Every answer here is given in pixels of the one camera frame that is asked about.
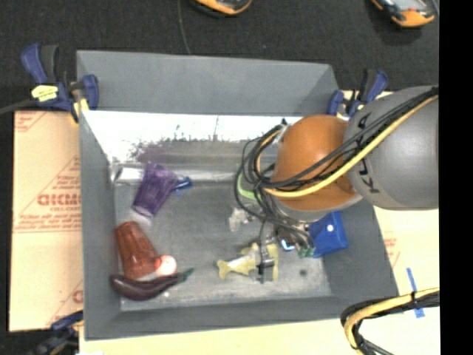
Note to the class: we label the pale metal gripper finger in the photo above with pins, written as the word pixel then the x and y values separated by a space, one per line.
pixel 267 269
pixel 264 251

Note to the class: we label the pale yellow toy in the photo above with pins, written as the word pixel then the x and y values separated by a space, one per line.
pixel 240 263

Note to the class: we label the clear plastic piece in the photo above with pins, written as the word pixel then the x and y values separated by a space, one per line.
pixel 238 220

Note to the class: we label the blue box with white dot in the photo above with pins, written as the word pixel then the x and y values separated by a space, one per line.
pixel 329 237

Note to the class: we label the small blue clip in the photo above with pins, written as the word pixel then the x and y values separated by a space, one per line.
pixel 183 184

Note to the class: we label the purple plastic cup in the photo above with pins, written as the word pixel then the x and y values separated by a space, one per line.
pixel 153 189

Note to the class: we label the purple toy eggplant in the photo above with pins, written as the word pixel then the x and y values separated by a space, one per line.
pixel 140 288

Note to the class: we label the red-orange plastic cup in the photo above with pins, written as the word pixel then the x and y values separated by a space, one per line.
pixel 135 250

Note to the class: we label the grey metal bin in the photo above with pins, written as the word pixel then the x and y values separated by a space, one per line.
pixel 207 87

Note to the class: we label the brown cardboard board red print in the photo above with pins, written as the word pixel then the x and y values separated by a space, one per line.
pixel 40 168

